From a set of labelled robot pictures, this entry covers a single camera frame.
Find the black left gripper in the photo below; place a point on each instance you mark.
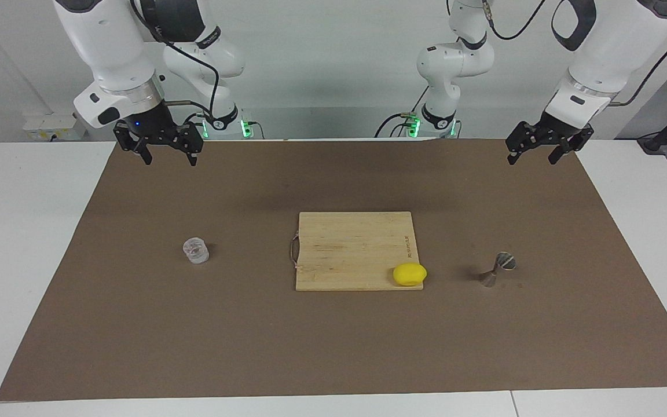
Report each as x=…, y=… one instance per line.
x=559, y=128

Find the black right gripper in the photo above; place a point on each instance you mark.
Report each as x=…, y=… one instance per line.
x=154, y=124

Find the steel double jigger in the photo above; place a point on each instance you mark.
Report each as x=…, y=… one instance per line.
x=497, y=271

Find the yellow lemon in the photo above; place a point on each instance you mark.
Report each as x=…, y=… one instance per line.
x=409, y=274

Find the wooden cutting board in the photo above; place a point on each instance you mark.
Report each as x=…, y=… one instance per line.
x=351, y=249

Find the brown table mat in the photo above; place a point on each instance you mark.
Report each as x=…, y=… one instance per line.
x=333, y=336

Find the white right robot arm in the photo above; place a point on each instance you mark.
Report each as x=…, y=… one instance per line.
x=107, y=46

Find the white wall socket box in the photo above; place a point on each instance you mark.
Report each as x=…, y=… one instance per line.
x=52, y=127

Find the small clear glass cup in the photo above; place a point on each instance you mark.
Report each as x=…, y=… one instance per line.
x=195, y=251

